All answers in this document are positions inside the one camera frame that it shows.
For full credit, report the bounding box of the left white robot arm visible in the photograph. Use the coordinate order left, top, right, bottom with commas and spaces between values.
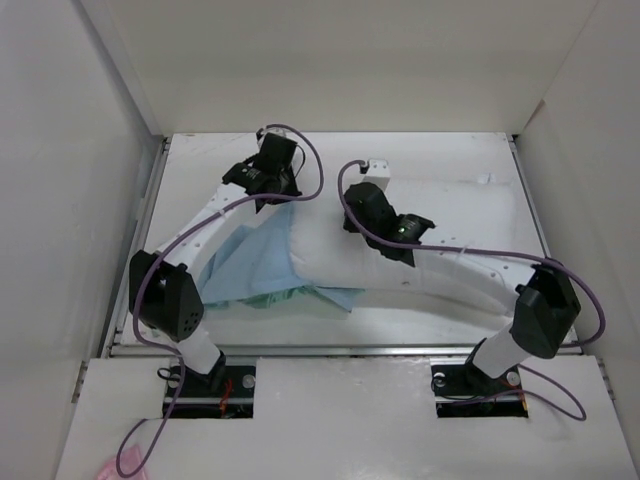
129, 130, 301, 397

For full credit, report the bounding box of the light blue pillowcase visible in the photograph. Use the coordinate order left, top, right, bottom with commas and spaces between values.
196, 204, 360, 312

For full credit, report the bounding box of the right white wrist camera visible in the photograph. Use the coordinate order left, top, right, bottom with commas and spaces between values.
360, 159, 391, 192

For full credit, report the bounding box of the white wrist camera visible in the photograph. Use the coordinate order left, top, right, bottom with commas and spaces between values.
360, 159, 391, 192
256, 127, 287, 145

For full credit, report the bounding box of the white pillow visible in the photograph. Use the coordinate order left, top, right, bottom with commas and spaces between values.
290, 178, 515, 316

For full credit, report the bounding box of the pink cloth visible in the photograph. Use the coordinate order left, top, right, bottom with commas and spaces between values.
95, 445, 142, 480

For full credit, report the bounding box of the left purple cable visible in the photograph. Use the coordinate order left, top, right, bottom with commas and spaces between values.
116, 123, 325, 476

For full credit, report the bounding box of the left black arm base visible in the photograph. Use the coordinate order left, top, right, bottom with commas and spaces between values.
169, 364, 256, 420

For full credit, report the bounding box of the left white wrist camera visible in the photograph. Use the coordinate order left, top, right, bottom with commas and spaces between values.
256, 127, 287, 145

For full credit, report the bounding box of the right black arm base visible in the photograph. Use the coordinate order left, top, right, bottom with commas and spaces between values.
431, 363, 528, 418

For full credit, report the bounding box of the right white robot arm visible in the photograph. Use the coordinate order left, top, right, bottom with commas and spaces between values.
338, 181, 581, 394

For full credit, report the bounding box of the front aluminium rail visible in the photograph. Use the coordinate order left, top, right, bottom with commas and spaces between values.
102, 340, 581, 359

